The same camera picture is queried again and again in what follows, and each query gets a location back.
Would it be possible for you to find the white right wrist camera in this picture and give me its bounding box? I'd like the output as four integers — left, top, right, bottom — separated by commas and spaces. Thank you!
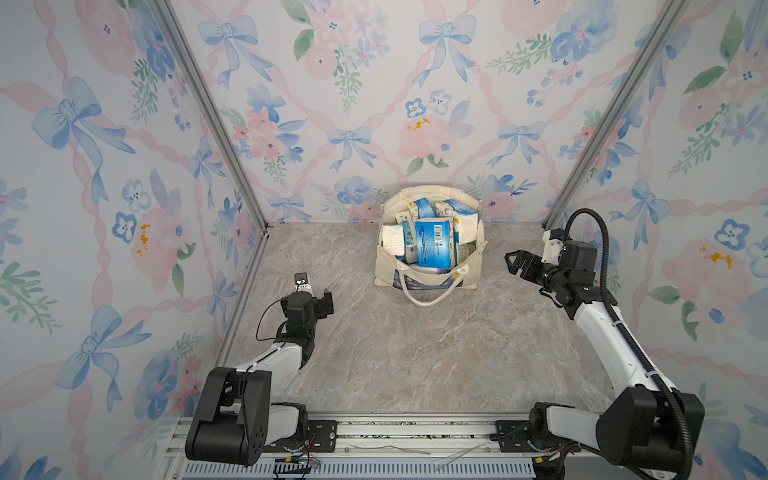
541, 228, 566, 265

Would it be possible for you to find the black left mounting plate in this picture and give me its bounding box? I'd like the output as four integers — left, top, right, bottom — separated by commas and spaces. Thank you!
264, 420, 339, 455

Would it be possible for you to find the black mounting plate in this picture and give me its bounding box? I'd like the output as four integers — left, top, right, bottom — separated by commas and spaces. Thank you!
489, 420, 534, 453
264, 420, 339, 455

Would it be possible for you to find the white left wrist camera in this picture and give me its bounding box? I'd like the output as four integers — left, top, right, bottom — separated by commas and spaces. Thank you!
294, 272, 313, 295

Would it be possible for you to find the aluminium corner post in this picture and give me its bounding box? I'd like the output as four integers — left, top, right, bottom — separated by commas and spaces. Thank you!
148, 0, 268, 234
542, 0, 688, 229

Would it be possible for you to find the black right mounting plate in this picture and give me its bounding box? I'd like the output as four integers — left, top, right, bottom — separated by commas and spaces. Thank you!
489, 420, 534, 453

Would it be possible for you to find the blue cartoon tissue pack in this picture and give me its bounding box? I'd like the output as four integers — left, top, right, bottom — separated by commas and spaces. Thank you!
435, 199, 479, 245

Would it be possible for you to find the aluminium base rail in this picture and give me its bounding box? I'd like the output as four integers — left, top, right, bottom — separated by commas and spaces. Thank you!
154, 412, 540, 479

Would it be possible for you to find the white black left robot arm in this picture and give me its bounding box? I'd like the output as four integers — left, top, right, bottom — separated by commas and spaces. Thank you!
185, 290, 334, 467

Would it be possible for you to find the teal tissue pack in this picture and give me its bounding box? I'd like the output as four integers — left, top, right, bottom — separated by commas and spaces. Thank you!
395, 210, 418, 264

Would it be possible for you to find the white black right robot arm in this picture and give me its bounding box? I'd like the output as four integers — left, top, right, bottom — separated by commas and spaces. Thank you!
505, 240, 705, 479

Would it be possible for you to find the left aluminium corner post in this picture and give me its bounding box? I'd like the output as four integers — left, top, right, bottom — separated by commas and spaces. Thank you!
148, 0, 268, 234

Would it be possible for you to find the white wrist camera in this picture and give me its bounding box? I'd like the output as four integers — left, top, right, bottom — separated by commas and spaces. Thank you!
541, 228, 566, 265
294, 272, 313, 295

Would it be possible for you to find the cream canvas tote bag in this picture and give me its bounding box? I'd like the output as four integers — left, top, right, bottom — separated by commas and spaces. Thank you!
374, 185, 487, 307

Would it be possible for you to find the right aluminium corner post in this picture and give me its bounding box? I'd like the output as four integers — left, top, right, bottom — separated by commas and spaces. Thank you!
542, 0, 688, 229

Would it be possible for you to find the blue white tissue pack back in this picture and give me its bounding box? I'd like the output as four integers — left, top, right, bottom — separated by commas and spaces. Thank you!
381, 224, 406, 257

